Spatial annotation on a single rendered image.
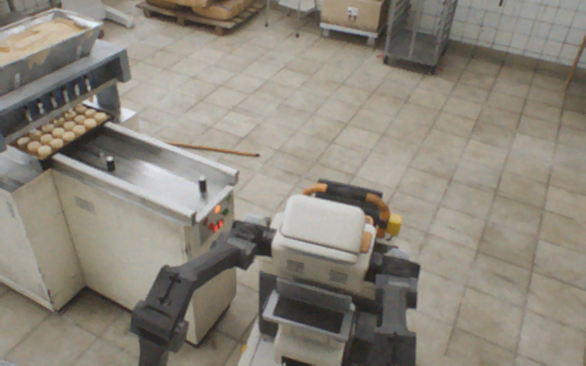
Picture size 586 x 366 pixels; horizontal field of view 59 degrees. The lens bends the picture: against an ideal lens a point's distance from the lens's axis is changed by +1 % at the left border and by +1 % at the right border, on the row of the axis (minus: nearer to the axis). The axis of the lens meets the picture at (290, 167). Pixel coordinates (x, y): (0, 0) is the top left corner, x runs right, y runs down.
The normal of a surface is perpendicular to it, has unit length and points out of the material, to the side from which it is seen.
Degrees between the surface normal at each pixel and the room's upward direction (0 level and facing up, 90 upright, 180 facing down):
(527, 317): 0
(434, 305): 0
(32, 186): 90
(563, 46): 90
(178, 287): 35
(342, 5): 87
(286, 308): 0
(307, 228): 42
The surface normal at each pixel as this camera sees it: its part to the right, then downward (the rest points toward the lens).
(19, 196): 0.88, 0.32
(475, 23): -0.46, 0.52
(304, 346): 0.00, -0.70
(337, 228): -0.16, -0.20
